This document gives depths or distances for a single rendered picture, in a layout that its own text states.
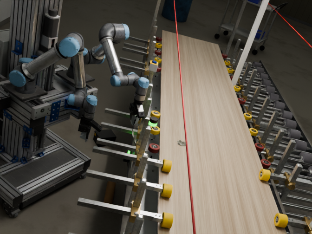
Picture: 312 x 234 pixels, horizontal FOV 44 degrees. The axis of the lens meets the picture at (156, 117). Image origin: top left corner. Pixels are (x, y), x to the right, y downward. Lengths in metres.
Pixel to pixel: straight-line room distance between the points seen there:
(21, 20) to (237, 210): 1.98
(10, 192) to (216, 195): 1.59
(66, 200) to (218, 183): 1.45
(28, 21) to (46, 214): 1.54
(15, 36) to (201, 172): 1.68
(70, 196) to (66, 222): 0.31
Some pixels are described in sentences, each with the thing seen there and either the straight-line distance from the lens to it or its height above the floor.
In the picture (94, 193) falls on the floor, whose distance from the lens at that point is 3.66.
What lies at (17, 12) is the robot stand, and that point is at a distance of 3.04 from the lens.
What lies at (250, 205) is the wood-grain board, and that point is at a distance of 2.63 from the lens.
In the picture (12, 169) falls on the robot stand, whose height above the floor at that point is 0.23.
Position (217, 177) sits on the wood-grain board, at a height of 0.90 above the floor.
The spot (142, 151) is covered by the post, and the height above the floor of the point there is 1.00.
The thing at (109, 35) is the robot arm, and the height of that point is 1.53.
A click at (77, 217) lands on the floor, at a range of 3.42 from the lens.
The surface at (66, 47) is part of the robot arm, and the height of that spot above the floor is 1.51.
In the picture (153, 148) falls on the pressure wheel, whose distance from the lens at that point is 2.78.
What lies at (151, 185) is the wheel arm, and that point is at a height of 0.96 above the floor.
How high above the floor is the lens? 2.43
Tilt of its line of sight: 29 degrees down
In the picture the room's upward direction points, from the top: 17 degrees clockwise
